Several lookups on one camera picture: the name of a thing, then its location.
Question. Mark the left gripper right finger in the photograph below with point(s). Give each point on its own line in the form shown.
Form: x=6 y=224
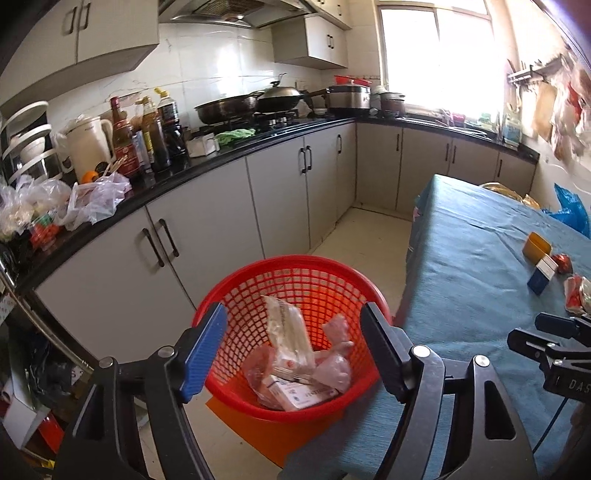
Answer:
x=457 y=414

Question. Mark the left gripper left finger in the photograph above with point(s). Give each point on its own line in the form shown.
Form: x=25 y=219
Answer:
x=103 y=440

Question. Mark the small red wrapper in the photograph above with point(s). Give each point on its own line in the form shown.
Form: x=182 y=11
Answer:
x=563 y=262

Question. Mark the yellow square paper cup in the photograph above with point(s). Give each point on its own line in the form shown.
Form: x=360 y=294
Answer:
x=536 y=248

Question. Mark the blue white medicine box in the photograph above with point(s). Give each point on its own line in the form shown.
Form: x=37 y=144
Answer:
x=294 y=396

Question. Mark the beige paper pouch red sticker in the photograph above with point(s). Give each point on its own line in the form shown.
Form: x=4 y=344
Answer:
x=285 y=328

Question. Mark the red torn snack carton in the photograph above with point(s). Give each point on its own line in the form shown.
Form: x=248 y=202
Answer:
x=577 y=290

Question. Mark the clear plastic bag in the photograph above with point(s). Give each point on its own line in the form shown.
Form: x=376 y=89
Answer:
x=332 y=367

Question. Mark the orange barcode carton box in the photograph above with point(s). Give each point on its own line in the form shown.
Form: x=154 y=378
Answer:
x=544 y=272

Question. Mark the red plastic mesh basket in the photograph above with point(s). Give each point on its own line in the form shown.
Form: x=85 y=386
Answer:
x=320 y=288

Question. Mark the blue table cloth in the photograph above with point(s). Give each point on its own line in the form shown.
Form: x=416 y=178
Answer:
x=466 y=289

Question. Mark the orange stool under basket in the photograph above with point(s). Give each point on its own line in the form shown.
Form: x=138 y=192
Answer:
x=275 y=441

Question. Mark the blue plastic bag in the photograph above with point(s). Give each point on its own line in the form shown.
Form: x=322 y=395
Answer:
x=572 y=211

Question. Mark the white plastic bag on counter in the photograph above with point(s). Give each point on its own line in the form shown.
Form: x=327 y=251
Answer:
x=93 y=202

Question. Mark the hanging plastic bags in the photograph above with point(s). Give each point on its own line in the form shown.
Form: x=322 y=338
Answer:
x=562 y=111

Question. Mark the dark small pot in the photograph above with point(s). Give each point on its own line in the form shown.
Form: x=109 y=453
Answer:
x=393 y=104

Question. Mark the silver rice cooker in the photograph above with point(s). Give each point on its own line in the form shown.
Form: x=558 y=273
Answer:
x=342 y=100

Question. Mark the red label sauce bottle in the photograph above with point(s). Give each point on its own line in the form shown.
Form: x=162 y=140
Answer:
x=122 y=140

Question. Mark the dark soy sauce bottle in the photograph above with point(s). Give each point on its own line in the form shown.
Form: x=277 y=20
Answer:
x=171 y=127

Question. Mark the green cloth on counter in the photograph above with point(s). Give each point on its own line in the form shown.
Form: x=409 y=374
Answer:
x=230 y=137

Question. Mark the white dish rack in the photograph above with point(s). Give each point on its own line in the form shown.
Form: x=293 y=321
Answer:
x=26 y=145

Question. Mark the white electric kettle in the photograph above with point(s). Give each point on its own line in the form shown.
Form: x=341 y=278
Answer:
x=89 y=143

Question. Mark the brown oil bottle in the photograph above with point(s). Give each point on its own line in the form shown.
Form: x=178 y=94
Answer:
x=153 y=135

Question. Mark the dark frying pan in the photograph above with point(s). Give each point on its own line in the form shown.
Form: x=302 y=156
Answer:
x=226 y=109

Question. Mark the black wok with handle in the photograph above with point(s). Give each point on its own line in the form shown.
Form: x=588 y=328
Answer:
x=277 y=98

